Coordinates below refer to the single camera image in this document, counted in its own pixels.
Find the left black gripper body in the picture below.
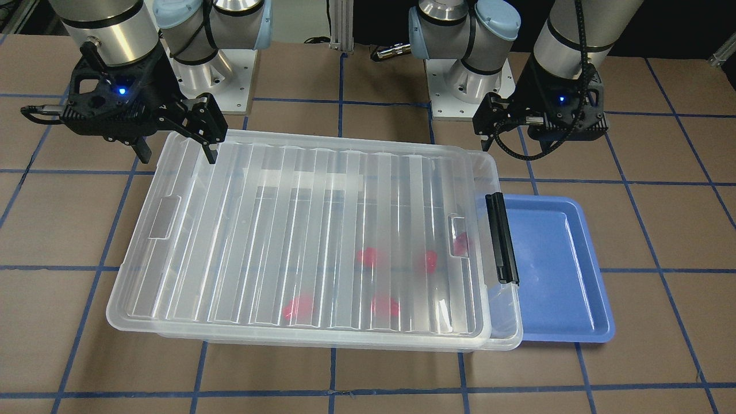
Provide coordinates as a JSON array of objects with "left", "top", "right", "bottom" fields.
[{"left": 473, "top": 55, "right": 609, "bottom": 152}]

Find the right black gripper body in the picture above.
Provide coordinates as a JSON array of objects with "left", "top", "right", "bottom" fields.
[{"left": 60, "top": 44, "right": 228, "bottom": 144}]

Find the clear plastic box lid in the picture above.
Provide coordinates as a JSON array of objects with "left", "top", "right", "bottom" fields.
[{"left": 107, "top": 129, "right": 492, "bottom": 351}]

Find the red block with peg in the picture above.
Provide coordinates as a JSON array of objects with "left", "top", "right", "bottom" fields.
[{"left": 450, "top": 232, "right": 470, "bottom": 258}]

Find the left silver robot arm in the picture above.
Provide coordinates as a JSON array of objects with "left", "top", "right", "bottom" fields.
[{"left": 408, "top": 1, "right": 642, "bottom": 162}]

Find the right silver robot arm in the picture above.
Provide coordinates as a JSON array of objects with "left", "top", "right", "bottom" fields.
[{"left": 23, "top": 1, "right": 273, "bottom": 163}]

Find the clear plastic storage box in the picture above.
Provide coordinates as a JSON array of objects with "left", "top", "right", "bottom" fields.
[{"left": 193, "top": 147, "right": 520, "bottom": 352}]

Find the black box latch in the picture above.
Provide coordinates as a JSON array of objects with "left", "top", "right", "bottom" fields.
[{"left": 485, "top": 191, "right": 519, "bottom": 285}]

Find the red block far side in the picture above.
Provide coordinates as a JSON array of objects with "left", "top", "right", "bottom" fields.
[{"left": 281, "top": 296, "right": 315, "bottom": 325}]

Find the red hollow block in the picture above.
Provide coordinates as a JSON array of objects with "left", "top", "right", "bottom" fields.
[{"left": 355, "top": 247, "right": 380, "bottom": 269}]

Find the blue plastic tray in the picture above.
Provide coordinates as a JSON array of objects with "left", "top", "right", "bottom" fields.
[{"left": 504, "top": 194, "right": 616, "bottom": 343}]

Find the red cube block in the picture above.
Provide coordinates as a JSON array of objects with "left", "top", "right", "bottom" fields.
[{"left": 418, "top": 250, "right": 438, "bottom": 275}]

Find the red block under lid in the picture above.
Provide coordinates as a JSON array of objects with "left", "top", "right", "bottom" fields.
[{"left": 370, "top": 294, "right": 401, "bottom": 318}]

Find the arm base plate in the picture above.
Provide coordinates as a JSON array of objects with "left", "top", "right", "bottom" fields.
[
  {"left": 170, "top": 49, "right": 258, "bottom": 115},
  {"left": 425, "top": 59, "right": 515, "bottom": 121}
]

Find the aluminium frame post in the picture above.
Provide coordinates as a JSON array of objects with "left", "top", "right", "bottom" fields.
[{"left": 327, "top": 0, "right": 354, "bottom": 54}]

